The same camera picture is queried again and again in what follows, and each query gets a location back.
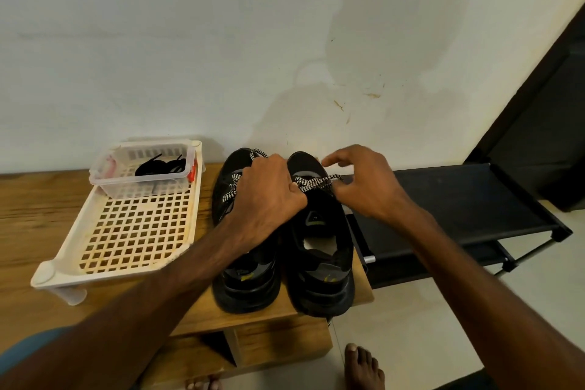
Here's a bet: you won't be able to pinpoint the person's right hand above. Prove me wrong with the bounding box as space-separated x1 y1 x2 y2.
322 144 417 229

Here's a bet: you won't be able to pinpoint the person's left hand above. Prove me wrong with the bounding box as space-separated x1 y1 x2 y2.
225 154 309 249

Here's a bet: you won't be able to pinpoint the black white patterned shoelace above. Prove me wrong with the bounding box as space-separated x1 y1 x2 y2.
291 173 344 194
220 148 269 204

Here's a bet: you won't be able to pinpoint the black shoe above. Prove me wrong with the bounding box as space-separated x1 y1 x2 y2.
212 147 283 314
285 151 356 319

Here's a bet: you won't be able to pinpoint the black shoelaces bundle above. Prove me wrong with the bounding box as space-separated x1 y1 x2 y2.
134 154 188 177

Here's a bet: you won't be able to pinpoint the person's left forearm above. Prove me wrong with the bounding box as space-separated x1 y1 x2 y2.
0 221 266 390

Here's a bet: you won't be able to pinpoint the person's right forearm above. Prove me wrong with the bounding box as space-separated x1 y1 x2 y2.
393 202 585 390

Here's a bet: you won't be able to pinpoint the person's blue shorts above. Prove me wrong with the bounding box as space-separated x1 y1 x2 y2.
0 328 65 377

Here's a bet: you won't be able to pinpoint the black shoe rack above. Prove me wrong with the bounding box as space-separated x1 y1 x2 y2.
342 162 574 290

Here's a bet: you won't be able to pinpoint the large white plastic tray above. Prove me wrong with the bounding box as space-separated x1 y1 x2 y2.
31 138 204 306

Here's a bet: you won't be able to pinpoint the small white plastic basket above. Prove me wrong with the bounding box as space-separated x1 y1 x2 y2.
90 141 199 200

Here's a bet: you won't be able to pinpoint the dark door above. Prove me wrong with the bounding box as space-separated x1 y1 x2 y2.
464 3 585 213

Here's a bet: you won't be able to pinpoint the low wooden table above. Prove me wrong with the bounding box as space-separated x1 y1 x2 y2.
0 163 374 390

